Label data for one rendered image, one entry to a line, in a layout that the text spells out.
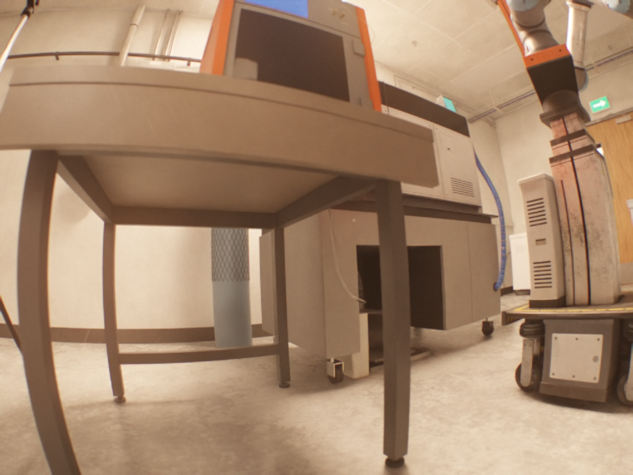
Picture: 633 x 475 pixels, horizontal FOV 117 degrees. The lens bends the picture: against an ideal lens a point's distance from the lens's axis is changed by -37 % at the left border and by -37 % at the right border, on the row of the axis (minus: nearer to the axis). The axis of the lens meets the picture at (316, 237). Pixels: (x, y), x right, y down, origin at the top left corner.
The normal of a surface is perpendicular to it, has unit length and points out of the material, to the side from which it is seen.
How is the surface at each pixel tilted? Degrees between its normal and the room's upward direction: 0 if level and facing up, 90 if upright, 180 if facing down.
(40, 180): 90
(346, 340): 90
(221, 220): 90
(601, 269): 90
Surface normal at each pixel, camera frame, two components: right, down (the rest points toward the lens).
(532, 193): -0.90, -0.02
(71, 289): 0.46, -0.13
